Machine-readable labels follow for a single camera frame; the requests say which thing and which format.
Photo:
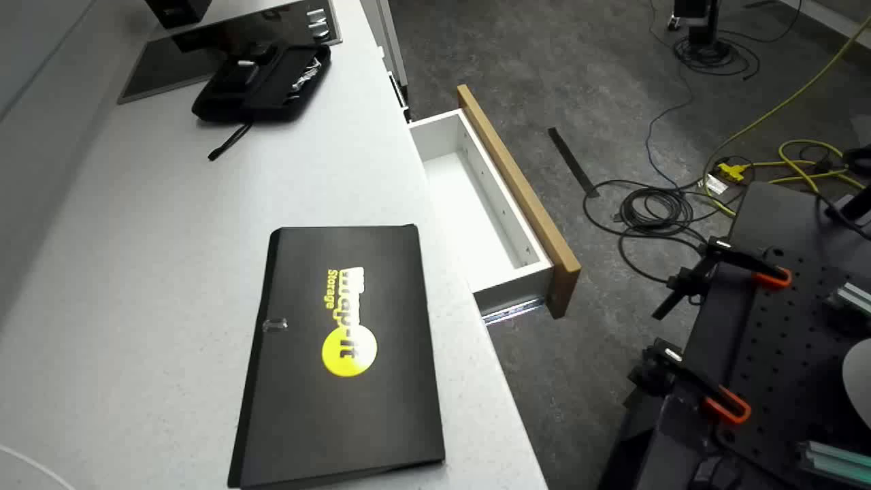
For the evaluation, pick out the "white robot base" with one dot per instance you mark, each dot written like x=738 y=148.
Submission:
x=858 y=371

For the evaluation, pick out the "white drawer with wooden front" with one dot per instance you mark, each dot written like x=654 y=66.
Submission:
x=473 y=195

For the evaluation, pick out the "black case with yellow logo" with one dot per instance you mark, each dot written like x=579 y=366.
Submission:
x=341 y=355

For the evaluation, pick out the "black flat bar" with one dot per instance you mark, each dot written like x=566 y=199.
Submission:
x=572 y=163

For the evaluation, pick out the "black zippered pouch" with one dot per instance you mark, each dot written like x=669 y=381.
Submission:
x=262 y=82

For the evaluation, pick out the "black orange bar clamp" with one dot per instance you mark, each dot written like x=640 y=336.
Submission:
x=696 y=383
x=730 y=263

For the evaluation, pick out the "yellow white power plug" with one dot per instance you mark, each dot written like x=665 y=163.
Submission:
x=723 y=178

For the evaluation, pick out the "black induction cooktop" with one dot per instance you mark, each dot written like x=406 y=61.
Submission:
x=195 y=55

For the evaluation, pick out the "black box on cooktop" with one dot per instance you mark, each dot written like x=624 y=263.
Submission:
x=180 y=9

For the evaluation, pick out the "black perforated breadboard table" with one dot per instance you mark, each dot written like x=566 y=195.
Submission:
x=779 y=363

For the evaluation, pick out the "silver aluminium extrusion piece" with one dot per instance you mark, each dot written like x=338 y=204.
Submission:
x=851 y=299

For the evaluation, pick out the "teal aluminium extrusion bar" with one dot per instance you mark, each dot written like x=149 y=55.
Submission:
x=834 y=462

